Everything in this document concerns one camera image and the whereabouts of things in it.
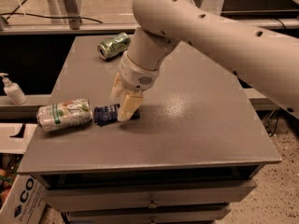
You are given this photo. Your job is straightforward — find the white pump lotion bottle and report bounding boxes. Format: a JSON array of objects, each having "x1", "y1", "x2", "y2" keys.
[{"x1": 0, "y1": 73, "x2": 27, "y2": 105}]

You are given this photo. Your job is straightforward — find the metal frame rail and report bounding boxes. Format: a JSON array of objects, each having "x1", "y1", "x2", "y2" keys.
[{"x1": 0, "y1": 12, "x2": 299, "y2": 35}]

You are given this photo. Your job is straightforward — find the white cardboard box blue letters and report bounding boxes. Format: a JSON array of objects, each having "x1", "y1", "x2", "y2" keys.
[{"x1": 0, "y1": 175, "x2": 46, "y2": 224}]

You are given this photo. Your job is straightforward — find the green soda can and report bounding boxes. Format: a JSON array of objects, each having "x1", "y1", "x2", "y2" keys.
[{"x1": 97, "y1": 33, "x2": 131, "y2": 60}]

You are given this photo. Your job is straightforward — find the white box with slot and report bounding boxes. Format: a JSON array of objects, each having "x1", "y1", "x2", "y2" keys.
[{"x1": 0, "y1": 123, "x2": 36, "y2": 154}]

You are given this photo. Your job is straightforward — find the blue rxbar blueberry wrapper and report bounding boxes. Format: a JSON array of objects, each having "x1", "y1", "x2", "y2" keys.
[{"x1": 93, "y1": 103, "x2": 141, "y2": 127}]

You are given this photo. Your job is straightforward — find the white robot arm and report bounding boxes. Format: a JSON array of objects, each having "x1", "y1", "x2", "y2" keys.
[{"x1": 111, "y1": 0, "x2": 299, "y2": 120}]

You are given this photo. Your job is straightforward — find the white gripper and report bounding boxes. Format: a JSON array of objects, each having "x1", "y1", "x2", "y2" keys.
[{"x1": 110, "y1": 51, "x2": 159, "y2": 121}]

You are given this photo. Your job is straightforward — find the black cable on floor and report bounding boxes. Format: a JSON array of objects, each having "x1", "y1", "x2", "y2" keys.
[{"x1": 0, "y1": 0, "x2": 104, "y2": 25}]

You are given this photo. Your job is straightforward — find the grey drawer cabinet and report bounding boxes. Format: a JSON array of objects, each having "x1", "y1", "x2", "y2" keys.
[{"x1": 19, "y1": 44, "x2": 280, "y2": 224}]

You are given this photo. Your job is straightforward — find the white 7up can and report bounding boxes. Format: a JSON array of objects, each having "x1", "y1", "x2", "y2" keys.
[{"x1": 36, "y1": 98, "x2": 93, "y2": 133}]

